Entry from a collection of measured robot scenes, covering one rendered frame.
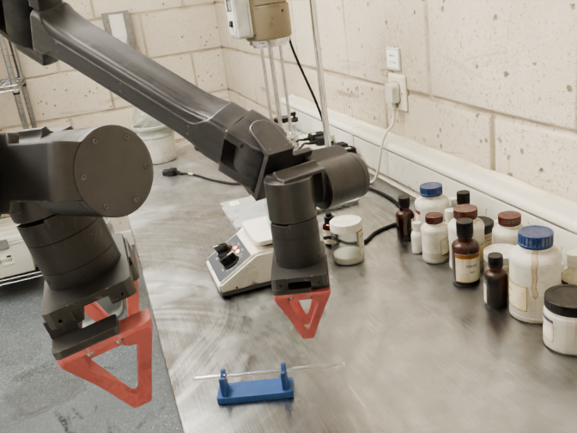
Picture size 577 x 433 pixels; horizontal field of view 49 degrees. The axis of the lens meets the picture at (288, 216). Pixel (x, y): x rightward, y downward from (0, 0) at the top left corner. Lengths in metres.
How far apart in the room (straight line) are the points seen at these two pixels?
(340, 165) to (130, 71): 0.28
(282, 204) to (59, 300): 0.32
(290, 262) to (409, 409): 0.23
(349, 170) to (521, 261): 0.31
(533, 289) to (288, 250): 0.38
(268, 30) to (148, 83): 0.62
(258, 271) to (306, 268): 0.38
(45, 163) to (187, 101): 0.42
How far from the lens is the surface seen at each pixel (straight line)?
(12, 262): 3.20
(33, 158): 0.40
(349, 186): 0.75
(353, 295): 1.06
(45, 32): 0.89
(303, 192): 0.71
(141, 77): 0.81
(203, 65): 3.47
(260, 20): 1.39
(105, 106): 3.44
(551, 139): 1.13
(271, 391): 0.84
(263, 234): 1.12
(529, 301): 0.96
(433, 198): 1.19
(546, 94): 1.12
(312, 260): 0.74
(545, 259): 0.94
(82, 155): 0.39
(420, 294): 1.05
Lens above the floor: 1.25
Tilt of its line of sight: 20 degrees down
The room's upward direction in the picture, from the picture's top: 8 degrees counter-clockwise
